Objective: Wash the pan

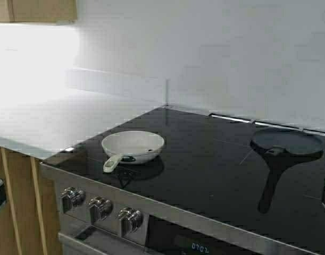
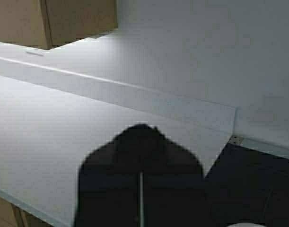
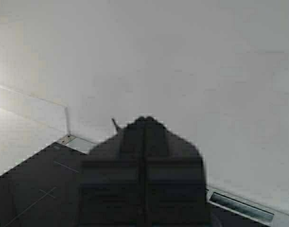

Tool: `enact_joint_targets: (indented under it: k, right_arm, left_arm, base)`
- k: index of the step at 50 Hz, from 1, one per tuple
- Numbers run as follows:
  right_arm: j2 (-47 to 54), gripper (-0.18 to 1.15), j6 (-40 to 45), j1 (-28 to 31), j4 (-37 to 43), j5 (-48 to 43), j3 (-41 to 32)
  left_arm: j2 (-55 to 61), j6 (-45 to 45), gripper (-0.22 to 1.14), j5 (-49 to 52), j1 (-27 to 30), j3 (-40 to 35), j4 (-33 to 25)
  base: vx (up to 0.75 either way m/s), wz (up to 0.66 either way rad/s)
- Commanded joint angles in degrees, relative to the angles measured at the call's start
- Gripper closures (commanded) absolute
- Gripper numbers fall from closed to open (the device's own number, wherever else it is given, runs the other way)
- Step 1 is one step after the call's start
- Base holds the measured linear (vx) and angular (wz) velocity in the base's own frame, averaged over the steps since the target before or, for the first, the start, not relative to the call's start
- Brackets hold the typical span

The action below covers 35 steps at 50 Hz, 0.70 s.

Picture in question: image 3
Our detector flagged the steel stove vent trim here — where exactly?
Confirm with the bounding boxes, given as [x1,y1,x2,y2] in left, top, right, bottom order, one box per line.
[206,189,274,223]

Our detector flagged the black glass cooktop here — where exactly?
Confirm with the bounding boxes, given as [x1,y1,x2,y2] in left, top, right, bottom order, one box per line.
[0,142,85,227]

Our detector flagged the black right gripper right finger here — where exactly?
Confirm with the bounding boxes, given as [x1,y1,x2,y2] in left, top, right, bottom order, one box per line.
[145,117,211,227]

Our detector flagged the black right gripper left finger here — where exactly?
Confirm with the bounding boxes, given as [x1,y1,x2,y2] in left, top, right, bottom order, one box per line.
[78,117,145,227]

